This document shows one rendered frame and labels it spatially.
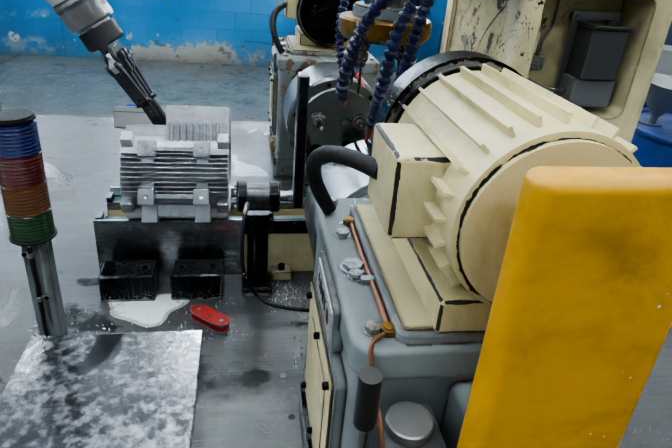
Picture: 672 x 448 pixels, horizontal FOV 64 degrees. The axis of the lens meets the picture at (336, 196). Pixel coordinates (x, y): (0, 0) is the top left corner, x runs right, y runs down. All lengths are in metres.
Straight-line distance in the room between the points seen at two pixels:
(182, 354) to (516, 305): 0.55
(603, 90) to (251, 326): 0.79
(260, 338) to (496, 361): 0.67
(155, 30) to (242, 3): 1.05
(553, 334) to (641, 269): 0.07
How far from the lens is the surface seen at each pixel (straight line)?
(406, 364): 0.48
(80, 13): 1.12
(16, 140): 0.84
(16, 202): 0.87
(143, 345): 0.85
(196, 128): 1.09
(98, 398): 0.79
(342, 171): 0.84
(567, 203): 0.34
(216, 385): 0.94
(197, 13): 6.70
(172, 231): 1.13
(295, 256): 1.17
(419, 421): 0.49
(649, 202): 0.37
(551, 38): 1.12
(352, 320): 0.49
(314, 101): 1.32
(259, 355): 0.99
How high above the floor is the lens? 1.47
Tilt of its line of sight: 26 degrees down
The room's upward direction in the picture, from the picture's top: 5 degrees clockwise
